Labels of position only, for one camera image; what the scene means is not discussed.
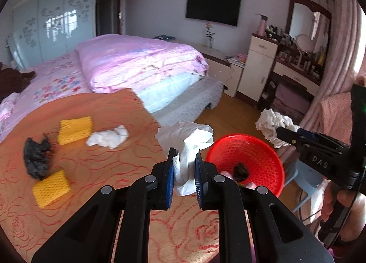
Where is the white tissue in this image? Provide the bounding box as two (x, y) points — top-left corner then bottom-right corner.
(256, 109), (300, 149)

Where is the white plastic bag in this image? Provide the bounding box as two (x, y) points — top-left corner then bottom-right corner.
(155, 122), (213, 196)

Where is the right hand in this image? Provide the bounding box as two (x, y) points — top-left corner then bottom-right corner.
(321, 182), (365, 243)

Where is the light blue plastic chair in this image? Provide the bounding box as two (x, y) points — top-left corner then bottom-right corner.
(284, 159), (329, 214)

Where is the yellow foam net near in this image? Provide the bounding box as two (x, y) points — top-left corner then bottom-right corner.
(32, 170), (71, 209)

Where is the yellow foam net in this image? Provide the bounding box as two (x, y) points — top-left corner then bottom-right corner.
(57, 116), (92, 145)
(32, 170), (71, 209)

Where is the red plastic mesh basket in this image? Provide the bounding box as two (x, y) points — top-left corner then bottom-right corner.
(206, 134), (285, 197)

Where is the black crumpled bag near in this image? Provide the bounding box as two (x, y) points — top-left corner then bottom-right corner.
(233, 162), (249, 183)

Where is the orange rose tablecloth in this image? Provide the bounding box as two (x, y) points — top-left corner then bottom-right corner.
(1, 89), (218, 262)

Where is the black crumpled plastic bag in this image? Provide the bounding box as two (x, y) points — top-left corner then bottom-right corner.
(23, 135), (53, 180)

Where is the small white tissue wad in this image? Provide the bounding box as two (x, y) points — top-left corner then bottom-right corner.
(86, 125), (129, 149)

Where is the yellow foam net far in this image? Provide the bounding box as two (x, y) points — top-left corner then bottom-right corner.
(57, 116), (92, 145)

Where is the round white makeup mirror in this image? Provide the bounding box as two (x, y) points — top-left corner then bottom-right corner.
(295, 34), (315, 67)

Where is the white tall cabinet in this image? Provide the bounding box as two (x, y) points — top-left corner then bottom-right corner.
(237, 33), (278, 103)

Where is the white bedside table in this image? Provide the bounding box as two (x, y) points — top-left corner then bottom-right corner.
(194, 45), (244, 97)

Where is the pink thermos bottle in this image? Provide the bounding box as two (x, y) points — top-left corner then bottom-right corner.
(257, 14), (268, 37)

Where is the brown teddy bear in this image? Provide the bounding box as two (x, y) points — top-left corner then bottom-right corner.
(0, 62), (36, 102)

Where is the pink folded quilt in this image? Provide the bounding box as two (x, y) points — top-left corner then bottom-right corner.
(76, 34), (209, 93)

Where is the bed with floral sheet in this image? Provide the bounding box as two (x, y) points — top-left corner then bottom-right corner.
(1, 34), (223, 139)

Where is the rose in glass vase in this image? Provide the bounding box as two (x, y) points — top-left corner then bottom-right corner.
(205, 23), (215, 49)

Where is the glass sliding wardrobe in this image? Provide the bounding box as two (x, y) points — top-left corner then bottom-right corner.
(7, 0), (96, 71)

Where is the dark wooden door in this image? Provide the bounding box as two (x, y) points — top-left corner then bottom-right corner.
(96, 0), (126, 36)

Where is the vanity mirror with frame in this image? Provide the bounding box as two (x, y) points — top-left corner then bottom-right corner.
(285, 0), (332, 53)

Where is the black wall television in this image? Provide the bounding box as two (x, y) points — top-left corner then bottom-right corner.
(186, 0), (241, 27)

